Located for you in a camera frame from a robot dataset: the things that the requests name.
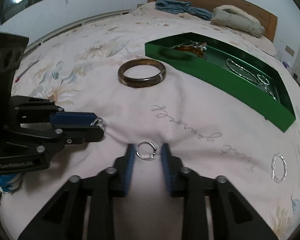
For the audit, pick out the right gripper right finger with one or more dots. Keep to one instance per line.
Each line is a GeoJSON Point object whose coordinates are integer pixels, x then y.
{"type": "Point", "coordinates": [233, 217]}

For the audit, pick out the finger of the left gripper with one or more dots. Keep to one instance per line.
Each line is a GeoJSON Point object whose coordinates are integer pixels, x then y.
{"type": "Point", "coordinates": [73, 118]}
{"type": "Point", "coordinates": [76, 134]}

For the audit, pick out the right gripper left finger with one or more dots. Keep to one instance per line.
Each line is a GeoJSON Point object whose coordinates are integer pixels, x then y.
{"type": "Point", "coordinates": [83, 208]}

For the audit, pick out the dark brown bangle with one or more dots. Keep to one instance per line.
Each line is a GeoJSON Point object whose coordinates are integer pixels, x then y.
{"type": "Point", "coordinates": [141, 73]}

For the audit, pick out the amber orange bangle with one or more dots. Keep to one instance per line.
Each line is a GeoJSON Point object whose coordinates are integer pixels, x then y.
{"type": "Point", "coordinates": [190, 49]}

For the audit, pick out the green jewelry tray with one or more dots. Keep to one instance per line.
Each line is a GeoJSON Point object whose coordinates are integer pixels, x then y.
{"type": "Point", "coordinates": [230, 69]}

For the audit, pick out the pink floral bed cover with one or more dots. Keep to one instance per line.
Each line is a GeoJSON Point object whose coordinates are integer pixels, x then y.
{"type": "Point", "coordinates": [212, 132]}

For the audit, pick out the blue folded blanket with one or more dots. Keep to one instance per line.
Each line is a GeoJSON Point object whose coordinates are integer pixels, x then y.
{"type": "Point", "coordinates": [177, 7]}

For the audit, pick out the blue tissue box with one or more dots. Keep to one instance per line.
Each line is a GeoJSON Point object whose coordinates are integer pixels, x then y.
{"type": "Point", "coordinates": [286, 65]}

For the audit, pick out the wooden headboard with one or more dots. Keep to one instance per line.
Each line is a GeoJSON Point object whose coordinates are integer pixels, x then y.
{"type": "Point", "coordinates": [267, 19]}

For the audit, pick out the beige fur-trimmed jacket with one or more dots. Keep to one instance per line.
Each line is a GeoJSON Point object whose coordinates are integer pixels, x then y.
{"type": "Point", "coordinates": [235, 18]}

